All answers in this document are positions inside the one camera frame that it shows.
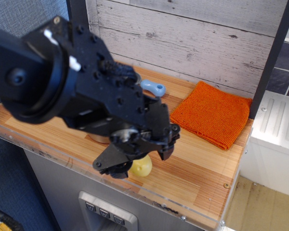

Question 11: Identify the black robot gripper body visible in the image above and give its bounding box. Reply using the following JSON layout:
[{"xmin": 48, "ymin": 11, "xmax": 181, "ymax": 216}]
[{"xmin": 57, "ymin": 20, "xmax": 180, "ymax": 173}]

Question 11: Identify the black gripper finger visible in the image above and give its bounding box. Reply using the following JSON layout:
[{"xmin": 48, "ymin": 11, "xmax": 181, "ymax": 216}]
[
  {"xmin": 158, "ymin": 140, "xmax": 176, "ymax": 161},
  {"xmin": 103, "ymin": 160, "xmax": 133, "ymax": 179}
]

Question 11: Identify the yellow toy potato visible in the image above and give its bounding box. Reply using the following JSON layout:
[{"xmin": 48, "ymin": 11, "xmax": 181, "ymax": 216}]
[{"xmin": 128, "ymin": 155, "xmax": 153, "ymax": 177}]

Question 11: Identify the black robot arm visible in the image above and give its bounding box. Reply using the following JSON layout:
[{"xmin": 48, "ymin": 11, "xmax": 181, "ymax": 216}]
[{"xmin": 0, "ymin": 16, "xmax": 180, "ymax": 179}]

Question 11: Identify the stainless steel pot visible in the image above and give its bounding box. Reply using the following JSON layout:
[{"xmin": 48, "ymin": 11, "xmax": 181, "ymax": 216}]
[{"xmin": 89, "ymin": 134, "xmax": 110, "ymax": 144}]

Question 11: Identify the clear acrylic edge guard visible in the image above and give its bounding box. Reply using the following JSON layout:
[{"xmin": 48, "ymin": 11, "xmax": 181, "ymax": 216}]
[{"xmin": 0, "ymin": 120, "xmax": 253, "ymax": 231}]

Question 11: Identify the silver dispenser button panel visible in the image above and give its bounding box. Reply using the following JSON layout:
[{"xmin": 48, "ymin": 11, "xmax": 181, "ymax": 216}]
[{"xmin": 79, "ymin": 191, "xmax": 139, "ymax": 231}]

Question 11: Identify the blue grey toy scoop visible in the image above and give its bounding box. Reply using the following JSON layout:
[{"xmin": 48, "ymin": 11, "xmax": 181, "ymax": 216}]
[{"xmin": 136, "ymin": 73, "xmax": 166, "ymax": 97}]

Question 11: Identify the orange knitted cloth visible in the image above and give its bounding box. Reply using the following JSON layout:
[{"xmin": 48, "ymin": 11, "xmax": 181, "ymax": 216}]
[{"xmin": 170, "ymin": 81, "xmax": 252, "ymax": 150}]

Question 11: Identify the white ribbed cabinet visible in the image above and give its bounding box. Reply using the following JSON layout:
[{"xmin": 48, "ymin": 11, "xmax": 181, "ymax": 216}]
[{"xmin": 240, "ymin": 91, "xmax": 289, "ymax": 195}]

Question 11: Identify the yellow black object on floor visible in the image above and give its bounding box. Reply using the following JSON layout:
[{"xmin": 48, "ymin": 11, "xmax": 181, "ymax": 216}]
[{"xmin": 0, "ymin": 210, "xmax": 24, "ymax": 231}]

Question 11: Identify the left dark grey post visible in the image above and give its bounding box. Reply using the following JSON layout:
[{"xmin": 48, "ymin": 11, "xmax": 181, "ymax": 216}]
[{"xmin": 66, "ymin": 0, "xmax": 89, "ymax": 29}]

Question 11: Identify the dark grey post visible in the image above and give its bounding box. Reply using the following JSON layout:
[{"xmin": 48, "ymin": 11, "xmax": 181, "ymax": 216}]
[
  {"xmin": 249, "ymin": 0, "xmax": 289, "ymax": 119},
  {"xmin": 66, "ymin": 0, "xmax": 89, "ymax": 29}
]

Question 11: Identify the right dark grey post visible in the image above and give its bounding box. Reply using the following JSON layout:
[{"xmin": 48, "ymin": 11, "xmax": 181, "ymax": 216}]
[{"xmin": 249, "ymin": 0, "xmax": 289, "ymax": 119}]

